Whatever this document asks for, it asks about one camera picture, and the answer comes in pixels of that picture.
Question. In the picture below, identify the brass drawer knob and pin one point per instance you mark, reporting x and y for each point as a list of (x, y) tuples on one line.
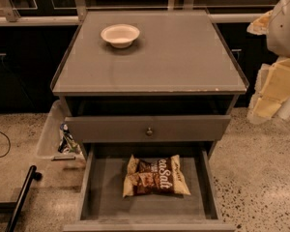
[(149, 132)]

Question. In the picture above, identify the black metal bar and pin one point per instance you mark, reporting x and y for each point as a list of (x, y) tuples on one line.
[(32, 175)]

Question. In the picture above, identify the brown sea salt chip bag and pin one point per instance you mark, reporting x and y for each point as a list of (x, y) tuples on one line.
[(157, 177)]

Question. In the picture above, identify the clear plastic bin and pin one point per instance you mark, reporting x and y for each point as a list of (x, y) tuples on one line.
[(51, 137)]

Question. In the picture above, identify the crumpled snack packet in bin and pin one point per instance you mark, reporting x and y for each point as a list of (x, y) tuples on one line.
[(67, 143)]

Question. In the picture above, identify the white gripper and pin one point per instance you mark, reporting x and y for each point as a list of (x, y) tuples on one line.
[(284, 29)]

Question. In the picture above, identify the metal window rail frame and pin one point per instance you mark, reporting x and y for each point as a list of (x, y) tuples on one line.
[(72, 12)]

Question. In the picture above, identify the white paper bowl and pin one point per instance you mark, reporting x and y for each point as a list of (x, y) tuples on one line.
[(120, 35)]

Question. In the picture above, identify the open grey middle drawer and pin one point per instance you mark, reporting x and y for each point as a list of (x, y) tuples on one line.
[(104, 208)]

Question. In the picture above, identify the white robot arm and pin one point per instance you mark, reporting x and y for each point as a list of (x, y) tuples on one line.
[(288, 105)]

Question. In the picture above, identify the grey top drawer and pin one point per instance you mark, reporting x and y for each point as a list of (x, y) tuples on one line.
[(119, 129)]

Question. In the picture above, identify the grey drawer cabinet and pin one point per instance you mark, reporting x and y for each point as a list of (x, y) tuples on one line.
[(179, 65)]

